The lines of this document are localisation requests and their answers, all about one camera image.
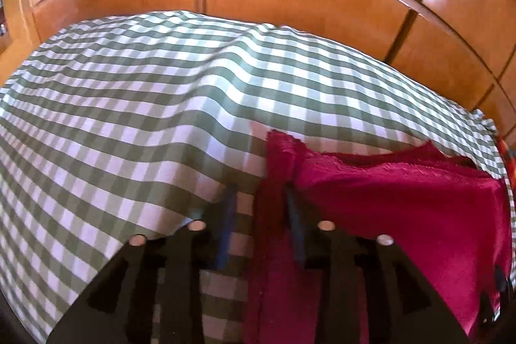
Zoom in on crimson red long-sleeve garment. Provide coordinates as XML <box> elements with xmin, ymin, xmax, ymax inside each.
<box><xmin>243</xmin><ymin>131</ymin><xmax>511</xmax><ymax>343</ymax></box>

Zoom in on green white checkered bedsheet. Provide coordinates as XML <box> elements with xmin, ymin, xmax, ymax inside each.
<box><xmin>1</xmin><ymin>10</ymin><xmax>508</xmax><ymax>343</ymax></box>

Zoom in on multicolour checkered pillow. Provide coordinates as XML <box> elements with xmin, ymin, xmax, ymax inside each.
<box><xmin>497</xmin><ymin>138</ymin><xmax>516</xmax><ymax>191</ymax></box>

